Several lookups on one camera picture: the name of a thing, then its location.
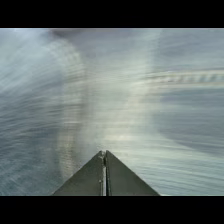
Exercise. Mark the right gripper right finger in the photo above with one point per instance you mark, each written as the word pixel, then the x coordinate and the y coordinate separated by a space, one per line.
pixel 125 180

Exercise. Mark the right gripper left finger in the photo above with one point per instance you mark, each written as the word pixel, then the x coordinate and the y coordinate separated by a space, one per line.
pixel 87 180

